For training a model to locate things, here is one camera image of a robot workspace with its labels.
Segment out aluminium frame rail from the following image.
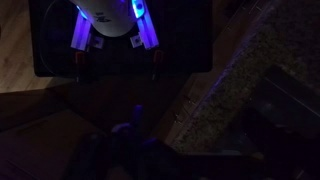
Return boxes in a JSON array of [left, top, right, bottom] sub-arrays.
[[70, 14, 92, 52], [135, 13, 160, 50]]

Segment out red clamp handle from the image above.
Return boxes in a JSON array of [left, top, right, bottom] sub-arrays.
[[152, 49, 165, 81], [74, 51, 88, 83]]

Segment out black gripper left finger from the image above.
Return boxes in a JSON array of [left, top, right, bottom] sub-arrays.
[[71, 105, 168, 180]]

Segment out white corner bracket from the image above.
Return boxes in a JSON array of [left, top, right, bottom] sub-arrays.
[[129, 34, 144, 49], [89, 34, 104, 50]]

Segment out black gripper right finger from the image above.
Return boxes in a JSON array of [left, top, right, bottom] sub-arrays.
[[237, 105, 320, 180]]

